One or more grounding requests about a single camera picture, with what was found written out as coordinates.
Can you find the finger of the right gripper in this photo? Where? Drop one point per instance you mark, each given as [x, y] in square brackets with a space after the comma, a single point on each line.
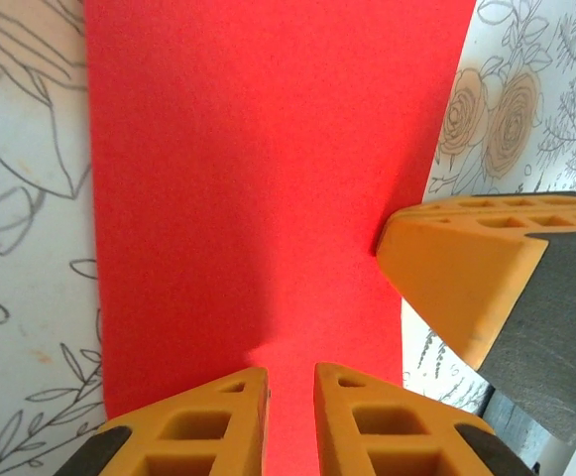
[446, 205]
[456, 277]

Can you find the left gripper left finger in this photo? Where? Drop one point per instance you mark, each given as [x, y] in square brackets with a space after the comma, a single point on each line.
[253, 421]

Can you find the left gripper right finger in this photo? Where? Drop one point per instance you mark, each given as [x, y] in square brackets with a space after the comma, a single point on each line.
[332, 421]

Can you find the red square paper sheet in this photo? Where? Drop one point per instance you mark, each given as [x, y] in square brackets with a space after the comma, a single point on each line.
[243, 173]

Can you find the floral patterned tablecloth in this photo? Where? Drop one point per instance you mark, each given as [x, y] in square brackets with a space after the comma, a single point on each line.
[20, 198]

